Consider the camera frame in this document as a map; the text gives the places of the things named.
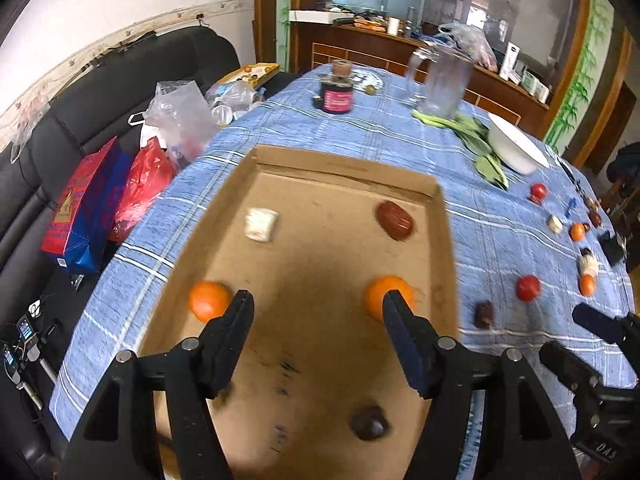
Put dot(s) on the dark purple plum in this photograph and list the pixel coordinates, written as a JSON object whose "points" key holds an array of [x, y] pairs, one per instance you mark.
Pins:
{"points": [[368, 422]]}

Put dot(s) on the small phone on stand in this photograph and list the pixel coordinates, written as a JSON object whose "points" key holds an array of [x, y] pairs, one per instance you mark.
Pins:
{"points": [[10, 360], [23, 329]]}

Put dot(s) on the small red tomato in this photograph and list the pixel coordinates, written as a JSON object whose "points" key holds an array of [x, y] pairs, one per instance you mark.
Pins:
{"points": [[538, 191]]}

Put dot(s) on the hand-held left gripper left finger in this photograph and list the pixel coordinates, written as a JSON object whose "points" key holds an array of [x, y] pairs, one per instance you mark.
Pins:
{"points": [[230, 340]]}

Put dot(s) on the shallow cardboard box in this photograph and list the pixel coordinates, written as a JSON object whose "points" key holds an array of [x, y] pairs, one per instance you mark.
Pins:
{"points": [[310, 260]]}

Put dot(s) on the flat white box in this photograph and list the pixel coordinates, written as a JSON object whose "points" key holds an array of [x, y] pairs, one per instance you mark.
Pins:
{"points": [[310, 16]]}

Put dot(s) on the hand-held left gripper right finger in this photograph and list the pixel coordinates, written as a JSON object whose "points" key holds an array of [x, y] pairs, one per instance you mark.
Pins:
{"points": [[405, 340]]}

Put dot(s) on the dark red date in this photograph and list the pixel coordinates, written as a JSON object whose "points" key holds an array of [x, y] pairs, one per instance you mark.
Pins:
{"points": [[484, 313]]}

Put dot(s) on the white paper cup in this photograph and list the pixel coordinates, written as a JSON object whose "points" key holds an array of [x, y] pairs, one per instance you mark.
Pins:
{"points": [[393, 25]]}

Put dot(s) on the red and blue gift bag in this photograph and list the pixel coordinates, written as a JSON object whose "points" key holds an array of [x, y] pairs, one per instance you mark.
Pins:
{"points": [[82, 210]]}

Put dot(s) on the small clear hanging bag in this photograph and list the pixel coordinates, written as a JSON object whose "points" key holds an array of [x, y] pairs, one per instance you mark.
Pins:
{"points": [[25, 120]]}

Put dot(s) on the tall white carton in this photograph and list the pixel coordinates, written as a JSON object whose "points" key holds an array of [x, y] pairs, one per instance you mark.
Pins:
{"points": [[511, 62]]}

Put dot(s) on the yellow tray with fruit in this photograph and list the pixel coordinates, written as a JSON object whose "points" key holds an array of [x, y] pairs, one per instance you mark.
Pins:
{"points": [[252, 72]]}

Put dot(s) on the white plastic bag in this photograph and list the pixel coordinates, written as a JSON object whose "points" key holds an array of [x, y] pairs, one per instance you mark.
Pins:
{"points": [[145, 127]]}

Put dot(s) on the green leafy vegetables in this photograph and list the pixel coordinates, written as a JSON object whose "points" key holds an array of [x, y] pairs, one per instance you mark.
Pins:
{"points": [[475, 140]]}

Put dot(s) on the small black box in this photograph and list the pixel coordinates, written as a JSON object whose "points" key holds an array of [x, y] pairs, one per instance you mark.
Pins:
{"points": [[612, 247]]}

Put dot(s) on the key bunch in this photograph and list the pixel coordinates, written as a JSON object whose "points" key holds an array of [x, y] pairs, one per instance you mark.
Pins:
{"points": [[582, 192]]}

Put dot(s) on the plastic bag with red contents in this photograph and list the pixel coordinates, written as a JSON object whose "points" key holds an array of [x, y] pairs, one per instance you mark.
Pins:
{"points": [[470, 45]]}

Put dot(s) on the orange mandarin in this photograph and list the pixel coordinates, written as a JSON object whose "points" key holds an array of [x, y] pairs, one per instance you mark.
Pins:
{"points": [[375, 295], [209, 301], [588, 285], [577, 231]]}

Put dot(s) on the blue plaid tablecloth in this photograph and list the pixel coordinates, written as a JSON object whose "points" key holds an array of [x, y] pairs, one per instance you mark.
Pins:
{"points": [[500, 240]]}

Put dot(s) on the small white packaging boxes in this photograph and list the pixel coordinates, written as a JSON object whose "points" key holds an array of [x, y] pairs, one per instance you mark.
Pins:
{"points": [[532, 85]]}

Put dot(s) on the dark jacket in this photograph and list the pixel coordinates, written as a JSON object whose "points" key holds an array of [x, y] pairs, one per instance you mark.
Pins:
{"points": [[625, 167]]}

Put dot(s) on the black leather sofa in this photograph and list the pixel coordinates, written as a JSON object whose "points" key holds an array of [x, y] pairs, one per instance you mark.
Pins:
{"points": [[75, 105]]}

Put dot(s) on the large red date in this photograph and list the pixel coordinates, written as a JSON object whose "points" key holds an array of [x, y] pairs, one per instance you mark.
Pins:
{"points": [[395, 219]]}

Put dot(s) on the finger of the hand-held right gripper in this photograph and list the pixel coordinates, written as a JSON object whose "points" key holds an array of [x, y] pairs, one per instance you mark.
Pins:
{"points": [[565, 360], [600, 321]]}

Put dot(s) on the clear glass pitcher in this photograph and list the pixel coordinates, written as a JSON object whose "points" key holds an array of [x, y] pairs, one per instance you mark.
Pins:
{"points": [[442, 80]]}

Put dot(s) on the blue lighter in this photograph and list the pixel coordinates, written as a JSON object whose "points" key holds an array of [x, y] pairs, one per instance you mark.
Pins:
{"points": [[571, 206]]}

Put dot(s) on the long brown-red date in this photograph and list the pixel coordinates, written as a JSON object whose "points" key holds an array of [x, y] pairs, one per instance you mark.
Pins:
{"points": [[595, 217]]}

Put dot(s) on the large red tomato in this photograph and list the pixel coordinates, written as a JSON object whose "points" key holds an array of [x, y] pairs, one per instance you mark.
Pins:
{"points": [[528, 287]]}

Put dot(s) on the dark jar with red label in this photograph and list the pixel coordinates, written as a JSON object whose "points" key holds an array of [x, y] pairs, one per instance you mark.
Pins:
{"points": [[336, 92]]}

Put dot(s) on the white bowl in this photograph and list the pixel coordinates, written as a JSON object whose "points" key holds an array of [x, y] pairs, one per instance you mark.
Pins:
{"points": [[515, 147]]}

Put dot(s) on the wooden counter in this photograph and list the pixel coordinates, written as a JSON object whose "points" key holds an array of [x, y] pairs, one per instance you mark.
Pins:
{"points": [[390, 50]]}

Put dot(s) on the large clear plastic bag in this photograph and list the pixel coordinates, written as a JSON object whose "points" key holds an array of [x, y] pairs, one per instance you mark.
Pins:
{"points": [[182, 115]]}

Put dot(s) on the clear bag of cups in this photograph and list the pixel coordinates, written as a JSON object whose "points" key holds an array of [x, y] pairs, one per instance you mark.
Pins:
{"points": [[235, 100]]}

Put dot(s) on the green bamboo wall sticker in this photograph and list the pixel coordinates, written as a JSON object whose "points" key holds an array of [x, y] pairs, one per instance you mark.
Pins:
{"points": [[285, 10], [580, 75]]}

